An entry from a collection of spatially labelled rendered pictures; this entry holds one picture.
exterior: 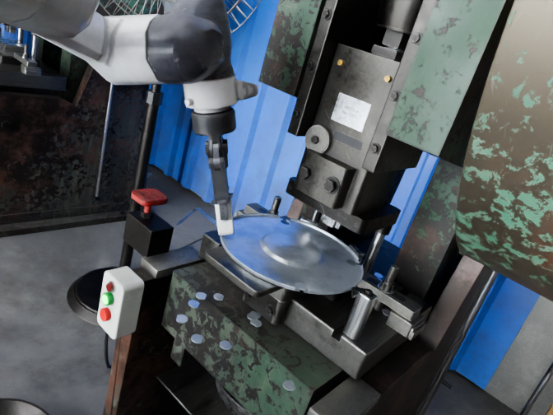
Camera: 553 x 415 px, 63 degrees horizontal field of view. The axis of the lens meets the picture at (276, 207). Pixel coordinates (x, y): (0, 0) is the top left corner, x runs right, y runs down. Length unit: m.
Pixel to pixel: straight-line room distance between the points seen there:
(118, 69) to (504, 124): 0.51
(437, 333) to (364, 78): 0.63
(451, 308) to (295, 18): 0.72
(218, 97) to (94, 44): 0.20
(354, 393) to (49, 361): 1.11
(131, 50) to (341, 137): 0.40
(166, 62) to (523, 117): 0.44
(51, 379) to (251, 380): 0.88
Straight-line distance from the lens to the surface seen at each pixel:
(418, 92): 0.75
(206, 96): 0.75
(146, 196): 1.02
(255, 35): 2.67
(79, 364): 1.70
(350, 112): 0.85
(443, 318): 1.16
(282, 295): 0.87
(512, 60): 0.44
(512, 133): 0.46
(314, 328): 0.89
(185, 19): 0.67
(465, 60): 0.73
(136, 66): 0.70
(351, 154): 0.85
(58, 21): 0.51
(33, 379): 1.66
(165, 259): 1.03
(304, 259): 0.87
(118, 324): 1.01
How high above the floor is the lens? 1.18
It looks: 22 degrees down
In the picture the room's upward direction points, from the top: 17 degrees clockwise
